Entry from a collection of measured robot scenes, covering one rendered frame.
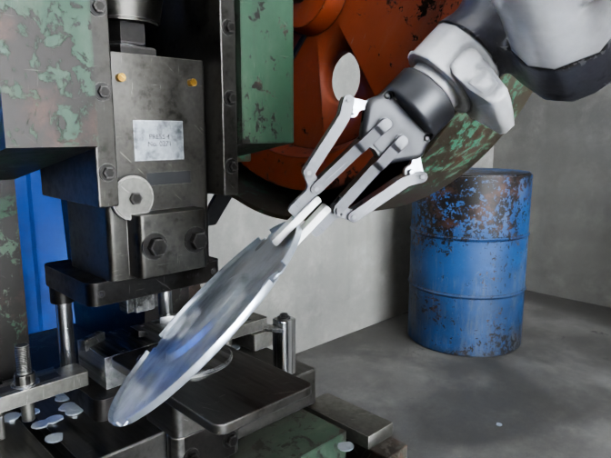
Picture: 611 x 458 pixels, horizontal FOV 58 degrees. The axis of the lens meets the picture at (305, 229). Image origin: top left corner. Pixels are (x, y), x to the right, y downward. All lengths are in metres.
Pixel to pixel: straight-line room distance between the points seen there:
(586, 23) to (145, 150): 0.50
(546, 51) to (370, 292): 2.66
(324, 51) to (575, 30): 0.57
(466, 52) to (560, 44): 0.09
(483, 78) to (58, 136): 0.44
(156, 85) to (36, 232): 1.28
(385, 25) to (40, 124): 0.55
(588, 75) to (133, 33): 0.55
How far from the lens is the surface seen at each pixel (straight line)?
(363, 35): 0.97
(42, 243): 1.99
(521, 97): 0.90
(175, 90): 0.76
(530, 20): 0.53
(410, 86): 0.60
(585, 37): 0.56
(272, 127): 0.80
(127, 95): 0.73
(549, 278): 4.06
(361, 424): 0.89
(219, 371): 0.73
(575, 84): 0.59
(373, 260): 3.10
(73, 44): 0.66
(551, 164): 3.96
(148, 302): 0.84
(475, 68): 0.59
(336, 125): 0.59
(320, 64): 1.03
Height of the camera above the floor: 1.08
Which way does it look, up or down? 10 degrees down
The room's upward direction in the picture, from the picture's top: straight up
